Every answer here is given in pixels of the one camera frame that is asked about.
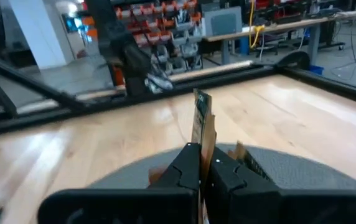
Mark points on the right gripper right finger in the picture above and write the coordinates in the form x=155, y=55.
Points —
x=243, y=202

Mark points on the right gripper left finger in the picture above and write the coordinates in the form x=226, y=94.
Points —
x=165, y=205

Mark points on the brown wooden tea box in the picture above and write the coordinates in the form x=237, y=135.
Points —
x=156, y=175

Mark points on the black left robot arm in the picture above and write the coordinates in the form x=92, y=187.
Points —
x=125, y=56

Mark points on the round grey woven placemat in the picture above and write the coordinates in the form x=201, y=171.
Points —
x=305, y=171

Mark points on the blue plastic bin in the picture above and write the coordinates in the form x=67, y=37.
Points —
x=316, y=70

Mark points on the shelf rack with small bins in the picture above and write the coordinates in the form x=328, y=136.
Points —
x=171, y=37

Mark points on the grey metal box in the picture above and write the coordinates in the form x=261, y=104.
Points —
x=224, y=21

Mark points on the long wooden workbench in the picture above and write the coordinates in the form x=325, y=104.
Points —
x=290, y=26

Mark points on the shelf unit with red bins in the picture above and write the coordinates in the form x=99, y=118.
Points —
x=290, y=12

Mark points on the blue lit screen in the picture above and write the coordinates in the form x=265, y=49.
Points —
x=73, y=23

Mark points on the black aluminium table frame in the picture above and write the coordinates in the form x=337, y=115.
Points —
x=227, y=77

